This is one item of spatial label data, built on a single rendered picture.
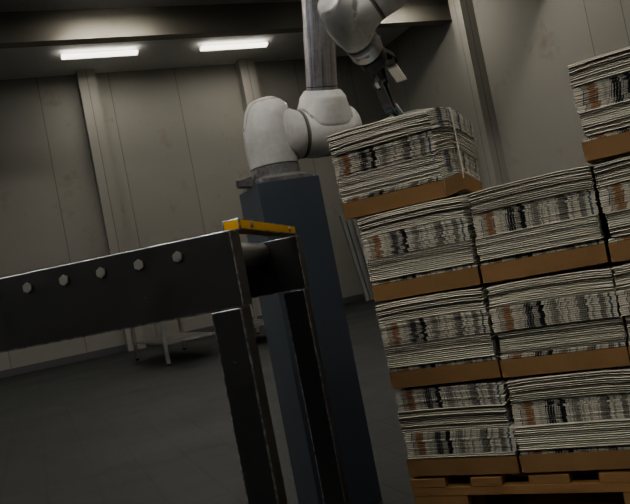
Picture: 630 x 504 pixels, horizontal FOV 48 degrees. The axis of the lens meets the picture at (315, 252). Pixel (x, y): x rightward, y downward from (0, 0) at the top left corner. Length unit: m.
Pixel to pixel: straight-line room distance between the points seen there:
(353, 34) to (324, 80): 0.50
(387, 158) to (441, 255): 0.28
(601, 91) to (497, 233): 0.39
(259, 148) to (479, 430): 1.03
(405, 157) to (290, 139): 0.50
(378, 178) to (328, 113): 0.47
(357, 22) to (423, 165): 0.38
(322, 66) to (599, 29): 8.35
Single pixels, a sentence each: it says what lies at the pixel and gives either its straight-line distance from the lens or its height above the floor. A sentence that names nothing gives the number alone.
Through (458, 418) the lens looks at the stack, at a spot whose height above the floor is 0.29.
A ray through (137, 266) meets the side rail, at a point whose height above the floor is 0.77.
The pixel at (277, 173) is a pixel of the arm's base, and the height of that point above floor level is 1.03.
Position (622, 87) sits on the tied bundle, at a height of 0.98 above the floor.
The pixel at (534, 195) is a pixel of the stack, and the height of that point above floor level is 0.79.
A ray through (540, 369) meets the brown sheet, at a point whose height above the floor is 0.39.
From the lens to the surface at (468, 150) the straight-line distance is 2.06.
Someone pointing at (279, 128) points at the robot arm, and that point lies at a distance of 2.18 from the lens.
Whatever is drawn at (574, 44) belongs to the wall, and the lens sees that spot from 10.76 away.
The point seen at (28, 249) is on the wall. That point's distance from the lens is 12.81.
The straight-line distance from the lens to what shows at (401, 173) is 1.82.
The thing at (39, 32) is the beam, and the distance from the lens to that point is 10.74.
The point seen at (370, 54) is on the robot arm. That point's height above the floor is 1.23.
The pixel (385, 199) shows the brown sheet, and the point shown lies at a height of 0.86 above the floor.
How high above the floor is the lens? 0.71
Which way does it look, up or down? 2 degrees up
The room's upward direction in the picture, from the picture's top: 11 degrees counter-clockwise
